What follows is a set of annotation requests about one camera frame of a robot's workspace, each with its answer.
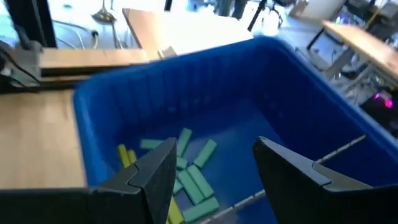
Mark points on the teal wooden block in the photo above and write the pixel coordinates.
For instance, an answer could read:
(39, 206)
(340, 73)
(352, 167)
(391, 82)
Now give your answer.
(150, 143)
(177, 186)
(200, 181)
(200, 210)
(183, 141)
(190, 187)
(182, 162)
(205, 153)

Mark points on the wooden side table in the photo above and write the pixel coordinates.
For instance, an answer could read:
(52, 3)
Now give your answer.
(367, 43)

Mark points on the silver arm base bracket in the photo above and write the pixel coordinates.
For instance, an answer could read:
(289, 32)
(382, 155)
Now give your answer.
(28, 65)

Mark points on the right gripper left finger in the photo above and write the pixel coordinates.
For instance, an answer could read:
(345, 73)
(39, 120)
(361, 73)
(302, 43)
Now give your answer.
(149, 189)

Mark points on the grey slotted divider panel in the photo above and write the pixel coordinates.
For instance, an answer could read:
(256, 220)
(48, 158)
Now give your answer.
(342, 148)

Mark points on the black vertical post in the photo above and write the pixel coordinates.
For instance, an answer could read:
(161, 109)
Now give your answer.
(31, 18)

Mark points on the blue plastic bin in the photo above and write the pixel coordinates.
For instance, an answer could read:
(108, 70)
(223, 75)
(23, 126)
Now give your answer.
(217, 87)

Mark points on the dark pink-lit computer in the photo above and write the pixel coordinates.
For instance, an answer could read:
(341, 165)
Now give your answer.
(384, 105)

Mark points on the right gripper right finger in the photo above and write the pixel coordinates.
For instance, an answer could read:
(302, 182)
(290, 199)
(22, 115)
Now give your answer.
(295, 193)

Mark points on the black thin stand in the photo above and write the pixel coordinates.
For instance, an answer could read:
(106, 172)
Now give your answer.
(104, 15)

